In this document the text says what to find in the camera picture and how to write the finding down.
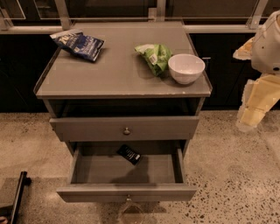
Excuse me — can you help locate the open grey middle drawer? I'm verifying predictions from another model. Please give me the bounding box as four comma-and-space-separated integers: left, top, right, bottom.
57, 141, 196, 202

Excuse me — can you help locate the closed grey top drawer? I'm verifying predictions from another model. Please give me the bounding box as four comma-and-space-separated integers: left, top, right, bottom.
50, 116, 199, 142

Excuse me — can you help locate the white railing frame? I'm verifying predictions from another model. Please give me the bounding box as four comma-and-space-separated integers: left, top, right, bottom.
0, 0, 280, 34

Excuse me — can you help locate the black rxbar chocolate wrapper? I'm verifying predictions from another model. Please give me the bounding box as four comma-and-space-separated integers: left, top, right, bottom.
117, 144, 142, 165

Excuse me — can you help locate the black object on floor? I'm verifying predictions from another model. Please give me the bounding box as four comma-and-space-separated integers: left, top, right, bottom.
0, 171, 32, 224

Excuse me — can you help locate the blue chip bag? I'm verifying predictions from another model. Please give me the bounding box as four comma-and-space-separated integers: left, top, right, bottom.
50, 29, 104, 62

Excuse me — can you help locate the round metal drawer knob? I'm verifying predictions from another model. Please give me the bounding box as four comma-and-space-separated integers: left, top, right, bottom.
123, 127, 131, 136

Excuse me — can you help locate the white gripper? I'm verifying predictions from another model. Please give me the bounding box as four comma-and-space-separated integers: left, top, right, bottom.
233, 10, 280, 132

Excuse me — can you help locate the white ceramic bowl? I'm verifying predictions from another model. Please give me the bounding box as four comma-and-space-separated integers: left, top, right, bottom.
168, 53, 206, 84

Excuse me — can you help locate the green snack bag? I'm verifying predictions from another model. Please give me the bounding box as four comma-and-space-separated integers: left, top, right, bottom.
135, 44, 172, 76

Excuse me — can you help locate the grey wooden drawer cabinet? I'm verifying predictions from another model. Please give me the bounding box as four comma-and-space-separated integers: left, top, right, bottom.
32, 20, 214, 204

